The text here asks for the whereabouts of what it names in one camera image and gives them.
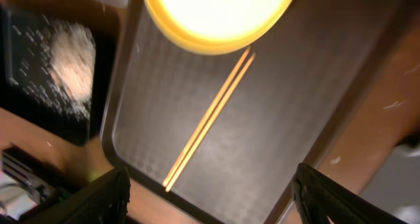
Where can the black waste tray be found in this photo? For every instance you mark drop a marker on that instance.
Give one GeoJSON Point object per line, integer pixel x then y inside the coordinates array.
{"type": "Point", "coordinates": [14, 100]}

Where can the grey dishwasher rack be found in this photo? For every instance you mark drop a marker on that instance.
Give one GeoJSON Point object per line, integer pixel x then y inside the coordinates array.
{"type": "Point", "coordinates": [395, 187]}

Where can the dark brown serving tray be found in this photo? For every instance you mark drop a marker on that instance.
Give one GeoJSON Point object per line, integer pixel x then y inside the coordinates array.
{"type": "Point", "coordinates": [303, 69]}

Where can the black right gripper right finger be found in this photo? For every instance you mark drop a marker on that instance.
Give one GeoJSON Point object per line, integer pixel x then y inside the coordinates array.
{"type": "Point", "coordinates": [319, 199]}

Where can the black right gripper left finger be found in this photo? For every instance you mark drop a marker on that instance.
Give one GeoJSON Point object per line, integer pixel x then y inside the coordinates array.
{"type": "Point", "coordinates": [104, 200]}

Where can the yellow plate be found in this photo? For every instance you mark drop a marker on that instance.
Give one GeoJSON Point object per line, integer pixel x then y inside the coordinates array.
{"type": "Point", "coordinates": [215, 27]}

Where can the wooden chopstick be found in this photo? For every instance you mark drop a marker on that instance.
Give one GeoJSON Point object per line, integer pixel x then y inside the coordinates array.
{"type": "Point", "coordinates": [205, 118]}
{"type": "Point", "coordinates": [211, 121]}

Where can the pile of rice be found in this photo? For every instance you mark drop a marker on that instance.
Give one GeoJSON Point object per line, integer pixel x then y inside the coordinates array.
{"type": "Point", "coordinates": [53, 62]}

